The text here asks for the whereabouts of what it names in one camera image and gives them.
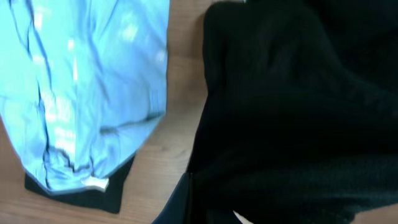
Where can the light blue t-shirt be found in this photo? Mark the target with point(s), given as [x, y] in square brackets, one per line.
[83, 85]

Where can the black garment under pile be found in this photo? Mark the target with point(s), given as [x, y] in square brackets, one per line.
[108, 201]

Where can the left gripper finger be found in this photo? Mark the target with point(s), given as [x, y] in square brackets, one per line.
[179, 204]

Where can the black t-shirt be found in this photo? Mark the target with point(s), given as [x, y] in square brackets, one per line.
[300, 122]

